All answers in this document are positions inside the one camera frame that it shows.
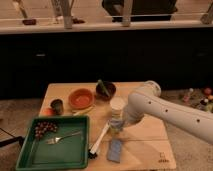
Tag blue-grey towel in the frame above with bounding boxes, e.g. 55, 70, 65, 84
109, 119, 124, 131

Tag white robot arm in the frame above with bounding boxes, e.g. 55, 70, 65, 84
123, 81, 213, 144

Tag dark brown bowl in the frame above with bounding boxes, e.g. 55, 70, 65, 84
96, 80, 116, 101

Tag red orange bowl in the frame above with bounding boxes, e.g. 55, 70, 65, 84
68, 88, 94, 110

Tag green stick utensil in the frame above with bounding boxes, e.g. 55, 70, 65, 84
98, 79, 110, 97

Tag white cup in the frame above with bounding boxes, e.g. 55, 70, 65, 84
110, 97, 126, 117

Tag yellow banana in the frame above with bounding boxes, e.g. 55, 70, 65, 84
73, 106, 94, 116

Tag dark metal mug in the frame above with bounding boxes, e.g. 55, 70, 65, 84
50, 99, 64, 115

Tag blue sponge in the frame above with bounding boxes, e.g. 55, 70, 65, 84
107, 139, 122, 163

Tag small orange fruit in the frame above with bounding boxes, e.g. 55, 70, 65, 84
41, 108, 54, 116

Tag brown shoe middle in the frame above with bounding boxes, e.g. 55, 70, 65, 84
72, 18, 85, 24

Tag brown shoe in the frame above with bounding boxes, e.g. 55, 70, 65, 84
22, 19, 37, 25
72, 18, 85, 24

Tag green plastic tray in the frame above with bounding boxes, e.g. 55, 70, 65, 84
16, 116, 89, 171

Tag silver fork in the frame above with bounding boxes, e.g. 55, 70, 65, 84
45, 131, 82, 145

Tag bunch of dark grapes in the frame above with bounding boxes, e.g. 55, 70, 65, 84
34, 121, 58, 140

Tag seated person in dark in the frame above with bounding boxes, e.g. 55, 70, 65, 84
102, 0, 177, 22

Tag bottles on floor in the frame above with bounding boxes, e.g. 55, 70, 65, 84
181, 87, 213, 114

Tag brown shoe left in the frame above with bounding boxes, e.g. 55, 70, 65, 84
22, 19, 37, 25

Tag white handled brush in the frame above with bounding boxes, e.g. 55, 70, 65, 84
88, 123, 109, 159

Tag black cable on floor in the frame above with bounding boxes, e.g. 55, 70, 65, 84
0, 127, 26, 149

